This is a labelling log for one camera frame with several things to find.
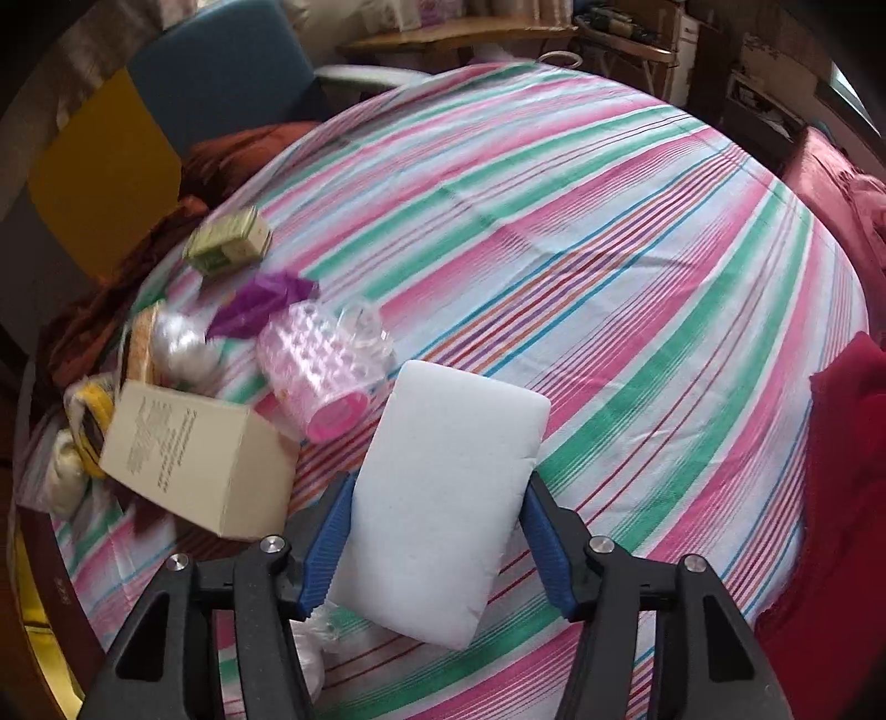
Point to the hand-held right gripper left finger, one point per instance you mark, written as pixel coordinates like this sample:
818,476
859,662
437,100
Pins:
325,554

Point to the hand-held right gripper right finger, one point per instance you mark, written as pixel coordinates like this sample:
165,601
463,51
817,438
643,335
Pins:
547,554

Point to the white sponge block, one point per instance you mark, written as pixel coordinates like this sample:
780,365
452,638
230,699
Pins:
443,498

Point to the beige cardboard box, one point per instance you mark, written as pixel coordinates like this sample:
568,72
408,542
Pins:
180,450

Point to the pink hair roller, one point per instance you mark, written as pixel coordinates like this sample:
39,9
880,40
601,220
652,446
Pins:
311,367

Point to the white plastic-wrapped ball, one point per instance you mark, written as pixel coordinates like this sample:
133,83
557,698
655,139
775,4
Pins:
308,664
180,346

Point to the purple wrapper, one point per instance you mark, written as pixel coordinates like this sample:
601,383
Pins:
256,304

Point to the yellow knitted sock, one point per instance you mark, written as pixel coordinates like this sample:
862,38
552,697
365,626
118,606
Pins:
93,422

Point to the white knitted sock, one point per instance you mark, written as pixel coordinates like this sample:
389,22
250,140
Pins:
66,471

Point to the yellow sponge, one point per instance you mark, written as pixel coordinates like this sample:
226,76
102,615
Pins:
144,339

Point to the gold tin tray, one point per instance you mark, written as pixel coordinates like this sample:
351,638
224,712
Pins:
41,623

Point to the clear plastic roller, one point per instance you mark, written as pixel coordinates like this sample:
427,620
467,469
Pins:
363,325

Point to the red cloth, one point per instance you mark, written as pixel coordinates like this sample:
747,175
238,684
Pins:
844,519

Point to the striped tablecloth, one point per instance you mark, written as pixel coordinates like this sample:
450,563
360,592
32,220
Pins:
554,242

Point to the small green box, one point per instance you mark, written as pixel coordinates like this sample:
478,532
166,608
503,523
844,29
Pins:
221,242

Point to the brown cloth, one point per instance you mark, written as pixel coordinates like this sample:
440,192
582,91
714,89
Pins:
221,159

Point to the maroon cloth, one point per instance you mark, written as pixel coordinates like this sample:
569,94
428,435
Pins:
830,187

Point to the grey yellow blue chair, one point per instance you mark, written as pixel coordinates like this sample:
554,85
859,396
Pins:
221,76

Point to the cluttered wooden shelf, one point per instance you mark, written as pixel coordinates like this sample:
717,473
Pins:
623,41

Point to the wooden side table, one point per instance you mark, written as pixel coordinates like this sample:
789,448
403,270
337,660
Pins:
457,34

